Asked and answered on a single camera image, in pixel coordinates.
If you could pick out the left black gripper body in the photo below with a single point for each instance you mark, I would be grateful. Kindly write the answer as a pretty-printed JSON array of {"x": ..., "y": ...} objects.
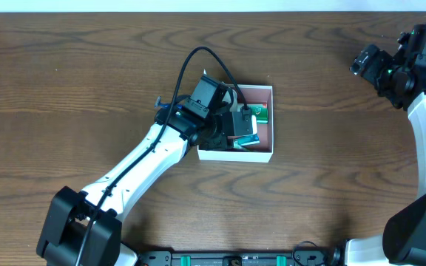
[{"x": 218, "y": 142}]

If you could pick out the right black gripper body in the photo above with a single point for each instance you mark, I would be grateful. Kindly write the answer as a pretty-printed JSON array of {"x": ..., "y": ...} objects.
[{"x": 363, "y": 61}]

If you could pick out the green white toothpaste tube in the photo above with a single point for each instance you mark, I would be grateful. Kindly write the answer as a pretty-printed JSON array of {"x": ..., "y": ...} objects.
[{"x": 247, "y": 140}]

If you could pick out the green Dettol soap box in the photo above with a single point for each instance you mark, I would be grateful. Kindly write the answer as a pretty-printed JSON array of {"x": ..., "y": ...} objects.
[{"x": 260, "y": 111}]

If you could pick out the blue disposable razor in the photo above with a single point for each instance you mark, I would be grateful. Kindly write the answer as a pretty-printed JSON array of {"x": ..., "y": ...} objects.
[{"x": 159, "y": 104}]

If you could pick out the clear pump bottle dark liquid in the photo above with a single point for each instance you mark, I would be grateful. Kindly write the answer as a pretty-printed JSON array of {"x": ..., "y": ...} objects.
[{"x": 230, "y": 95}]

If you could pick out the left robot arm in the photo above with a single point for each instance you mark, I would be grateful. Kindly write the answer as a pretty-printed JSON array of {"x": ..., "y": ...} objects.
[{"x": 84, "y": 228}]

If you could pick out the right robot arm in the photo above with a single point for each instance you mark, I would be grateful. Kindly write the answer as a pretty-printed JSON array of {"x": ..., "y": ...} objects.
[{"x": 401, "y": 78}]

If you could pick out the white cardboard box pink inside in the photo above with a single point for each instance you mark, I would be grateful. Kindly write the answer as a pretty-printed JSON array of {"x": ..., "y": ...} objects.
[{"x": 259, "y": 153}]

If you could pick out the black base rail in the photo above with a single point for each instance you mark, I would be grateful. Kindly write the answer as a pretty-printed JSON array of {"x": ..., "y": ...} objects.
[{"x": 305, "y": 253}]

